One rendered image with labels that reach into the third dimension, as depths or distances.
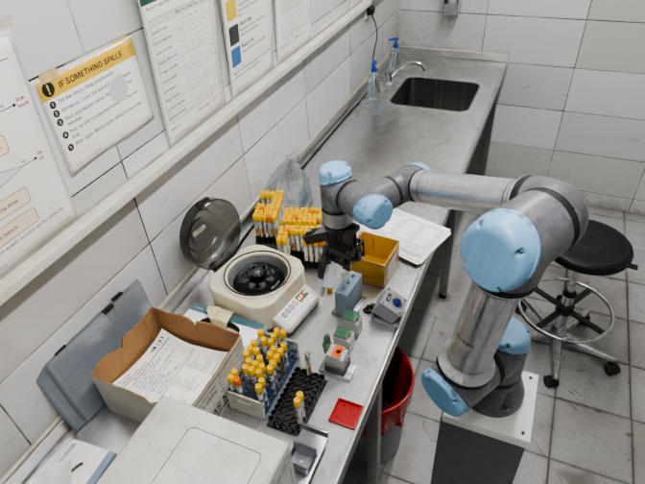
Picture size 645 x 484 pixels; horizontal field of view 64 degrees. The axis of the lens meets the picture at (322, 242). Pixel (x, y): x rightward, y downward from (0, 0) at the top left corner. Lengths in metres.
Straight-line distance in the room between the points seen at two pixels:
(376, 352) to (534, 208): 0.75
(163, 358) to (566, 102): 2.75
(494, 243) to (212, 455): 0.59
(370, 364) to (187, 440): 0.60
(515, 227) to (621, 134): 2.78
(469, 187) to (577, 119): 2.50
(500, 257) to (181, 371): 0.90
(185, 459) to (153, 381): 0.46
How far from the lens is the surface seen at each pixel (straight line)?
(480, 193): 1.01
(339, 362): 1.35
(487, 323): 0.94
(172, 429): 1.02
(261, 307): 1.43
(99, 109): 1.30
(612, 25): 3.32
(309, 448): 1.22
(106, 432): 1.45
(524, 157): 3.62
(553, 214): 0.84
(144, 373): 1.44
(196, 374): 1.39
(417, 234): 1.81
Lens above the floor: 2.00
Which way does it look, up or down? 39 degrees down
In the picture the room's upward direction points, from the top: 4 degrees counter-clockwise
